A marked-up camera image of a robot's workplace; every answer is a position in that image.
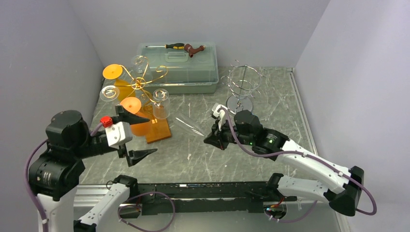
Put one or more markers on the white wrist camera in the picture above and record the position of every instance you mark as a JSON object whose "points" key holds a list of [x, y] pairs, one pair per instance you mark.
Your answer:
{"points": [[219, 112], [117, 133]]}

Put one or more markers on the clear stemless glass front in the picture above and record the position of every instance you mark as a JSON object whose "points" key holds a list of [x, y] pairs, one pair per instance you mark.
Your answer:
{"points": [[161, 105]]}

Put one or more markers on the clear wine glass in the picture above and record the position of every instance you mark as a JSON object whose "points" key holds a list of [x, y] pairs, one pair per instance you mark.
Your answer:
{"points": [[141, 68]]}

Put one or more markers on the black yellow screwdriver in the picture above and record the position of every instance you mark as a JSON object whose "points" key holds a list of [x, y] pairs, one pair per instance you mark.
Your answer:
{"points": [[174, 46]]}

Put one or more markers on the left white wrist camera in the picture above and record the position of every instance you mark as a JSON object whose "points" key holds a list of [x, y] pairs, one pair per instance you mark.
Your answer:
{"points": [[117, 133]]}

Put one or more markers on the small clear cup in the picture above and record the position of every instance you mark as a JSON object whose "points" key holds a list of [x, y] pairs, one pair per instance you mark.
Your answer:
{"points": [[189, 125]]}

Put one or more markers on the brown pipe fitting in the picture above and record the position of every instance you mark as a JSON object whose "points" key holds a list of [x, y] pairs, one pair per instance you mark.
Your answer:
{"points": [[192, 51]]}

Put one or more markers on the clear plastic storage box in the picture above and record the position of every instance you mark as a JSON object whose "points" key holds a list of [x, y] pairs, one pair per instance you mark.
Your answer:
{"points": [[196, 75]]}

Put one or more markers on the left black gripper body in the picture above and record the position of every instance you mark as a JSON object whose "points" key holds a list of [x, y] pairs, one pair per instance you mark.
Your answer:
{"points": [[122, 151]]}

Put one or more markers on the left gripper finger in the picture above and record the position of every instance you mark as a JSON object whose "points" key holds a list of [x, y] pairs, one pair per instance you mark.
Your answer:
{"points": [[135, 157], [124, 115]]}

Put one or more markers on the yellow frosted wine glass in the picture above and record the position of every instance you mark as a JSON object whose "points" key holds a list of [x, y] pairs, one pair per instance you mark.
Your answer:
{"points": [[119, 74]]}

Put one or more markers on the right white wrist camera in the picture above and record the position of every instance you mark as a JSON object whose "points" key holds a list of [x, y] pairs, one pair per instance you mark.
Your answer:
{"points": [[219, 112]]}

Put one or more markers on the clear glass on rack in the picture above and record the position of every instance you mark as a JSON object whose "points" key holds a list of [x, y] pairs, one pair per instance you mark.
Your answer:
{"points": [[109, 93]]}

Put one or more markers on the silver wire cup rack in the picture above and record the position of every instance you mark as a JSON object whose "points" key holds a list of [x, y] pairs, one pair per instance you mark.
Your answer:
{"points": [[243, 82]]}

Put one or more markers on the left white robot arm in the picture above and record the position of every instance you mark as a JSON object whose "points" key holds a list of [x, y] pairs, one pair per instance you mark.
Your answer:
{"points": [[52, 180]]}

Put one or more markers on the gold wire wine glass rack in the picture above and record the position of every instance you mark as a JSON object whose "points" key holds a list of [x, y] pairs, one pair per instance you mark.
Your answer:
{"points": [[156, 129]]}

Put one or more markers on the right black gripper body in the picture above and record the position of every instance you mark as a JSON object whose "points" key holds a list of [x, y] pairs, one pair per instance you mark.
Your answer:
{"points": [[226, 134]]}

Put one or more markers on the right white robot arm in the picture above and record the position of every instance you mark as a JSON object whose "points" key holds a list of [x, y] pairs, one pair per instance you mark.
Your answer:
{"points": [[338, 186]]}

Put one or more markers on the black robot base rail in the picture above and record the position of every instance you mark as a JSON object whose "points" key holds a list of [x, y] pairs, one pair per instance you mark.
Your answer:
{"points": [[166, 198]]}

